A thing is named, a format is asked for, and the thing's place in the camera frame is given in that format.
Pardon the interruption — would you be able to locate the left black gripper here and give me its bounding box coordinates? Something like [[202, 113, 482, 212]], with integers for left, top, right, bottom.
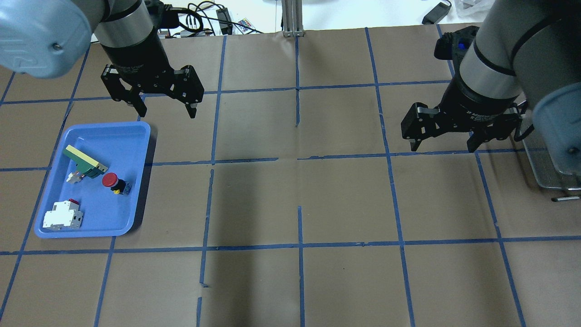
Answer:
[[101, 37, 204, 119]]

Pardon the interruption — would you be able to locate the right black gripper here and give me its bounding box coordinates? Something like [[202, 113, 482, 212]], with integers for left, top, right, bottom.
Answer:
[[401, 75, 522, 153]]

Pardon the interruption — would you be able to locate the red emergency stop button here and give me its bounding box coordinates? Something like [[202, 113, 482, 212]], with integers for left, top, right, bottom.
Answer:
[[101, 173, 131, 195]]

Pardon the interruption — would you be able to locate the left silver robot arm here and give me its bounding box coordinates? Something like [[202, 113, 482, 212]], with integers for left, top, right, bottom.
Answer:
[[0, 0, 205, 118]]

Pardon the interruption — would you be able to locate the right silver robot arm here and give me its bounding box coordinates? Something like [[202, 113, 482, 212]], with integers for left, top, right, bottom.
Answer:
[[401, 0, 581, 174]]

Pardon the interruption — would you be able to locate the blue plastic tray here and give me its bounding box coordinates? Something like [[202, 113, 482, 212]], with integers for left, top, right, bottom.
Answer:
[[34, 121, 151, 238]]

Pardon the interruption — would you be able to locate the green yellow terminal block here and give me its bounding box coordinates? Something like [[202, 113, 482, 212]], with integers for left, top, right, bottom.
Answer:
[[62, 144, 108, 183]]

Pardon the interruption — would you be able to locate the black power adapter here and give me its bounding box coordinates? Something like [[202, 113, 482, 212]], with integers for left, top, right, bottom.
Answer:
[[421, 0, 453, 25]]

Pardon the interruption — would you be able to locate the white circuit breaker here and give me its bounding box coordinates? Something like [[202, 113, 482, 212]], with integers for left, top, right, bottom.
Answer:
[[42, 198, 84, 231]]

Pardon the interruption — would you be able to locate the black cable bundle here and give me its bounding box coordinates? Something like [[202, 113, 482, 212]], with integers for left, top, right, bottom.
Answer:
[[157, 1, 264, 38]]

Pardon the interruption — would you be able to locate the metal wire mesh shelf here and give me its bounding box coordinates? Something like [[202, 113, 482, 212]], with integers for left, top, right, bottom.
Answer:
[[511, 95, 581, 203]]

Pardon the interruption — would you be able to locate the aluminium profile post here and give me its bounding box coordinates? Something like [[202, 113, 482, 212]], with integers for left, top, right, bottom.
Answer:
[[281, 0, 305, 38]]

